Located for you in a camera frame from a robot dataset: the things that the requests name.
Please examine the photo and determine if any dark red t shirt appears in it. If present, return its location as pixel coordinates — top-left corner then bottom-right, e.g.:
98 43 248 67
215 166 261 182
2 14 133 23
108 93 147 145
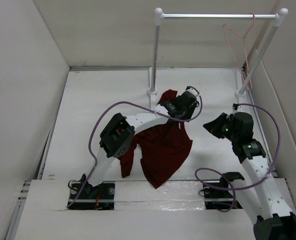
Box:
119 89 194 190

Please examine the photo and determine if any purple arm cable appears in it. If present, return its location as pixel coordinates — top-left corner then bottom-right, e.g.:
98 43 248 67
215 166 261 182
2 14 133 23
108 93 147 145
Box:
195 102 281 211
67 86 203 208

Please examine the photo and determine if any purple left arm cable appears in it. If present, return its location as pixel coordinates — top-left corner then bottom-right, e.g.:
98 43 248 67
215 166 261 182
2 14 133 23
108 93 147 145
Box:
67 86 203 208

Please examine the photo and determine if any pink wire hanger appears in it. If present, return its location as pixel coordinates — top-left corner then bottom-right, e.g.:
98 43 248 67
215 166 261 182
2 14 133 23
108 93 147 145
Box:
222 12 256 91

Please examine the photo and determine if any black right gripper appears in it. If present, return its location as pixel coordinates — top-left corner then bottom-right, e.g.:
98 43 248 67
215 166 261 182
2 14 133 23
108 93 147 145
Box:
202 112 239 142

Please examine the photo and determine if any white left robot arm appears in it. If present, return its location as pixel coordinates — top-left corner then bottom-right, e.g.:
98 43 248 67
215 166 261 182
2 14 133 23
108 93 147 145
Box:
81 86 202 198

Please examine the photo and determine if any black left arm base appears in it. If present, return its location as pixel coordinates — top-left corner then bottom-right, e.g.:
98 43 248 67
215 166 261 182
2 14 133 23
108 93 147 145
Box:
67 174 115 211

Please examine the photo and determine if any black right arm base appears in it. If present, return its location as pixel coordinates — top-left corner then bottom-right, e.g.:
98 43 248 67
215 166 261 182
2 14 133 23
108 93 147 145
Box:
202 171 246 212

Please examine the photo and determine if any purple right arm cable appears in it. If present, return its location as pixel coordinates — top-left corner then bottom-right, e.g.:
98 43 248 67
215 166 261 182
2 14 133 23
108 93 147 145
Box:
195 102 281 211

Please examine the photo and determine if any white clothes rack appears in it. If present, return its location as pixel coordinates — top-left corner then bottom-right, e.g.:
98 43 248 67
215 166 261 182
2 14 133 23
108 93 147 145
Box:
147 7 289 107

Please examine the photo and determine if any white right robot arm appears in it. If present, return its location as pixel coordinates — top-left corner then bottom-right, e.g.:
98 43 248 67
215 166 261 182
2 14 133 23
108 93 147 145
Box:
203 111 296 240

